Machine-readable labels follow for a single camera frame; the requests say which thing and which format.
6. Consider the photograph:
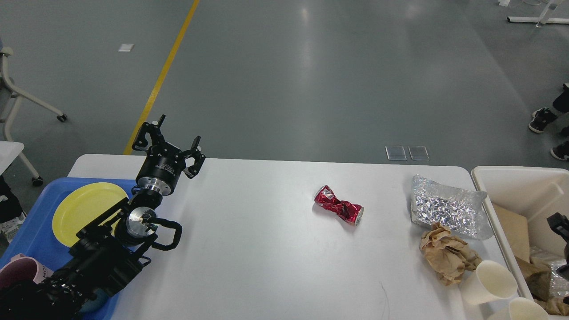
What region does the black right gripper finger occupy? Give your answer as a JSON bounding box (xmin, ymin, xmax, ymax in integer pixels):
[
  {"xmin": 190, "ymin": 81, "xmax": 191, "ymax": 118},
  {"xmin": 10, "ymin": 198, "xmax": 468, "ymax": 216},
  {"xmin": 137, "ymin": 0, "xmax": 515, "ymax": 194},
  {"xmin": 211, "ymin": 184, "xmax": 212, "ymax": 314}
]
[{"xmin": 547, "ymin": 212, "xmax": 569, "ymax": 243}]

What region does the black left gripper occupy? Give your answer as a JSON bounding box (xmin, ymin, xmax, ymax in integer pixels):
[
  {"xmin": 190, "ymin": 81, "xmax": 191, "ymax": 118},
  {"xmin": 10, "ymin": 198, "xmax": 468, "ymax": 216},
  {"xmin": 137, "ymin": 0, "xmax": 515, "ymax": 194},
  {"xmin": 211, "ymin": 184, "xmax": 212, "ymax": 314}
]
[{"xmin": 132, "ymin": 115, "xmax": 206, "ymax": 196}]

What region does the brown paper bag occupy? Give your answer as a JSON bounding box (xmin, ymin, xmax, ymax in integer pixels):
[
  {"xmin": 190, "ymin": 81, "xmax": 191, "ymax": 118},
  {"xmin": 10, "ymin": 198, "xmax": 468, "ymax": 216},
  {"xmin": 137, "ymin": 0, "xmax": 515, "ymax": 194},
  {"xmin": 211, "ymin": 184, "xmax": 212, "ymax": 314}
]
[{"xmin": 492, "ymin": 203, "xmax": 552, "ymax": 304}]

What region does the aluminium foil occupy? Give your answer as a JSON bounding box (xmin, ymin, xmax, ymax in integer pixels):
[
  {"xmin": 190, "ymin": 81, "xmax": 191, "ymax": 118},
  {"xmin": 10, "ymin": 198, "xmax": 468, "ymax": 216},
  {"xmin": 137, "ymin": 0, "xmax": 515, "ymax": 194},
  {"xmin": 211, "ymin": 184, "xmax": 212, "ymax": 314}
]
[{"xmin": 410, "ymin": 174, "xmax": 494, "ymax": 240}]

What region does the yellow plastic plate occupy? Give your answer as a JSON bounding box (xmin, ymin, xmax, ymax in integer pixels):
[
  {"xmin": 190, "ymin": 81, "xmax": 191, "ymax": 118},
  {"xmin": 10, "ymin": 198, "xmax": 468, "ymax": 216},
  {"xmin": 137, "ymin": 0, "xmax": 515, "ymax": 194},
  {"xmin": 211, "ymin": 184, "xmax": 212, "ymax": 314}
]
[{"xmin": 52, "ymin": 182, "xmax": 127, "ymax": 248}]

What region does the brown paper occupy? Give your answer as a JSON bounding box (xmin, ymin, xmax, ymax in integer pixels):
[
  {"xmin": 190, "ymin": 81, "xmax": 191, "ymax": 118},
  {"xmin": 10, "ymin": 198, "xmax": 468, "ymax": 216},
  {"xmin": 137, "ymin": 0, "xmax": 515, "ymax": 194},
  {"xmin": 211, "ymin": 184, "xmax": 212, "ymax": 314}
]
[{"xmin": 419, "ymin": 223, "xmax": 482, "ymax": 286}]

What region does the dark green mug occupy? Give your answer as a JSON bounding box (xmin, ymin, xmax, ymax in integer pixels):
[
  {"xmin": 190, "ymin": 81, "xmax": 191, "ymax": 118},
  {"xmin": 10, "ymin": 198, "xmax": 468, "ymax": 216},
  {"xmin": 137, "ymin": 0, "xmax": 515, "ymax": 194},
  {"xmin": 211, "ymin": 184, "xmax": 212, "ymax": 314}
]
[{"xmin": 79, "ymin": 289, "xmax": 108, "ymax": 314}]

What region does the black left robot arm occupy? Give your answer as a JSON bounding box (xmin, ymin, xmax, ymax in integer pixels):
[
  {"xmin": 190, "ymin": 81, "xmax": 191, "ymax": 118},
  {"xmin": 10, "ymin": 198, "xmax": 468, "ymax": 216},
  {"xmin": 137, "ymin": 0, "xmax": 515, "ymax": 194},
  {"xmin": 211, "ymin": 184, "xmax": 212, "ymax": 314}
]
[{"xmin": 1, "ymin": 115, "xmax": 206, "ymax": 320}]

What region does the beige plastic bin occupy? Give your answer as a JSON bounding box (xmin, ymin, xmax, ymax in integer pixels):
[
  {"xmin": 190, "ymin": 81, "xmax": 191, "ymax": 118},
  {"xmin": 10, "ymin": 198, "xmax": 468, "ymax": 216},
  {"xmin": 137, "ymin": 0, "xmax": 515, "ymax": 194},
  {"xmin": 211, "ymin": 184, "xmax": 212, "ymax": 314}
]
[{"xmin": 471, "ymin": 166, "xmax": 569, "ymax": 299}]

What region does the foil inside bin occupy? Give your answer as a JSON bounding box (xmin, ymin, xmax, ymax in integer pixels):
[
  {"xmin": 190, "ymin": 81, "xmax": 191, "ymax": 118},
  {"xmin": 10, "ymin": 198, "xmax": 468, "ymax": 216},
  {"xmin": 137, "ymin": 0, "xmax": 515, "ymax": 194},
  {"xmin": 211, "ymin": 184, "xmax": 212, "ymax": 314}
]
[{"xmin": 528, "ymin": 246, "xmax": 568, "ymax": 303}]

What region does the white paper cup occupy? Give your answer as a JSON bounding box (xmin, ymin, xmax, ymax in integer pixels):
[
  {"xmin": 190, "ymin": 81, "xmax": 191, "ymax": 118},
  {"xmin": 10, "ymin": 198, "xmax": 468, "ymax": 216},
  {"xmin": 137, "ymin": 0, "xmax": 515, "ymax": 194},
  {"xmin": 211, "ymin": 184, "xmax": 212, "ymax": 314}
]
[
  {"xmin": 487, "ymin": 297, "xmax": 549, "ymax": 320},
  {"xmin": 460, "ymin": 260, "xmax": 518, "ymax": 304}
]

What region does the person's black sneaker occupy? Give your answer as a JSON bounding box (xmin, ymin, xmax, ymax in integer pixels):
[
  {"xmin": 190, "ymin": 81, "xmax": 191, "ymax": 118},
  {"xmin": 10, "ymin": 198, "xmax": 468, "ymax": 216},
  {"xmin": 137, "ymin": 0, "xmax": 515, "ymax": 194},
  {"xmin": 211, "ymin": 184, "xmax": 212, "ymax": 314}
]
[{"xmin": 528, "ymin": 108, "xmax": 558, "ymax": 134}]

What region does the white paper scrap on floor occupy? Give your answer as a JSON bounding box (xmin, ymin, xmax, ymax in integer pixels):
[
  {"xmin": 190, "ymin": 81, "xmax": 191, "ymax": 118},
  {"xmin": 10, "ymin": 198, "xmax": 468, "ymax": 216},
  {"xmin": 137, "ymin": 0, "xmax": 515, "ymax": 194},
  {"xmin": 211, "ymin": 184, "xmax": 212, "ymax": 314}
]
[{"xmin": 117, "ymin": 43, "xmax": 134, "ymax": 52}]

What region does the clear floor plate right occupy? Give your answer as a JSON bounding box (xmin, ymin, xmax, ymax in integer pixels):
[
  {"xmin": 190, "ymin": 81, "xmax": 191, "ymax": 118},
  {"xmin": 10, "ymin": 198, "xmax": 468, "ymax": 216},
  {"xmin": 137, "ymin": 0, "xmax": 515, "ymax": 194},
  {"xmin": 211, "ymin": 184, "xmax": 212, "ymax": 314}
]
[{"xmin": 408, "ymin": 146, "xmax": 429, "ymax": 161}]

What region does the clear floor plate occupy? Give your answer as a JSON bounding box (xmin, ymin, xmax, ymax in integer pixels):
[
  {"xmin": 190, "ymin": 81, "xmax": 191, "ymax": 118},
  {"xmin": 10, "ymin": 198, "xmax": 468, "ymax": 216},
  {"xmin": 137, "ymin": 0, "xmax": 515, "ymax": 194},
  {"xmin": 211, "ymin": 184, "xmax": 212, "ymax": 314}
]
[
  {"xmin": 385, "ymin": 145, "xmax": 407, "ymax": 161},
  {"xmin": 408, "ymin": 146, "xmax": 429, "ymax": 161}
]

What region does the white side table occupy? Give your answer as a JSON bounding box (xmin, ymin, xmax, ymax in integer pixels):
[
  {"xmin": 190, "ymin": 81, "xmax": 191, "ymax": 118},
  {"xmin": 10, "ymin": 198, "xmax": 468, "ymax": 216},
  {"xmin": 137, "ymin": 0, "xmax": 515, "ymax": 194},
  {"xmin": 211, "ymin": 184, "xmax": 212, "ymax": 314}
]
[{"xmin": 0, "ymin": 140, "xmax": 24, "ymax": 175}]

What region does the blue plastic tray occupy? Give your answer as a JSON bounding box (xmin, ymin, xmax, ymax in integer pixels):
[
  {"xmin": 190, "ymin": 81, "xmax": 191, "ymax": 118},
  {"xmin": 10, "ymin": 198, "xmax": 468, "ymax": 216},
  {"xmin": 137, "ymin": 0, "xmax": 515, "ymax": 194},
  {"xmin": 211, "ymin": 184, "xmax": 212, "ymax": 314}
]
[{"xmin": 0, "ymin": 177, "xmax": 143, "ymax": 320}]

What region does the crushed red soda can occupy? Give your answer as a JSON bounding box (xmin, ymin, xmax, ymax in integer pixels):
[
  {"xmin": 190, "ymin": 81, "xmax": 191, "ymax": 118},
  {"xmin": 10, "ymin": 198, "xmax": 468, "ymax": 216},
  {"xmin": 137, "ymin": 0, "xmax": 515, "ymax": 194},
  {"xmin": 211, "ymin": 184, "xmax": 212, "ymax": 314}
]
[{"xmin": 314, "ymin": 185, "xmax": 364, "ymax": 226}]

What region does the clear floor plate left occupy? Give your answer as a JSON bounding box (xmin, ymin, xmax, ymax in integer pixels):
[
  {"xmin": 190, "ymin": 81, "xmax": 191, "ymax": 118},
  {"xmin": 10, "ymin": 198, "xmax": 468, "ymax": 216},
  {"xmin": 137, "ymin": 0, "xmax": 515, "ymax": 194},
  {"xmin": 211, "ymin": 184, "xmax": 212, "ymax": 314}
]
[{"xmin": 385, "ymin": 145, "xmax": 407, "ymax": 161}]

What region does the pink ribbed mug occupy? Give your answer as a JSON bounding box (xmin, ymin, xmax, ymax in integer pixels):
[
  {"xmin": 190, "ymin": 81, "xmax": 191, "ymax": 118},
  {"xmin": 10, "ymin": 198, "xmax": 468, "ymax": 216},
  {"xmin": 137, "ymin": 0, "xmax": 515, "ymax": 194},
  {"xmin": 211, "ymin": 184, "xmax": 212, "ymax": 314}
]
[{"xmin": 0, "ymin": 253, "xmax": 53, "ymax": 289}]

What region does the white stand base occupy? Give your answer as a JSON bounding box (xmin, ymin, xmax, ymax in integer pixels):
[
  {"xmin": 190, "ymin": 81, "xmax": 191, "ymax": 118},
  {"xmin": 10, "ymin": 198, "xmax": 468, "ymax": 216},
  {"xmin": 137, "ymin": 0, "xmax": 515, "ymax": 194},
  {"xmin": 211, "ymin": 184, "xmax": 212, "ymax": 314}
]
[{"xmin": 506, "ymin": 0, "xmax": 569, "ymax": 27}]

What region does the white chair frame with casters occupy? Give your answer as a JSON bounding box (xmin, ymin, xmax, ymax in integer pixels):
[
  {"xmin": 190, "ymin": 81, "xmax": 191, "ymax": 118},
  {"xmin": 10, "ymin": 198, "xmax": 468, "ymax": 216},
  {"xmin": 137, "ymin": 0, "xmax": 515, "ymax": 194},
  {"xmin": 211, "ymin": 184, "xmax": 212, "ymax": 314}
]
[{"xmin": 1, "ymin": 47, "xmax": 68, "ymax": 187}]

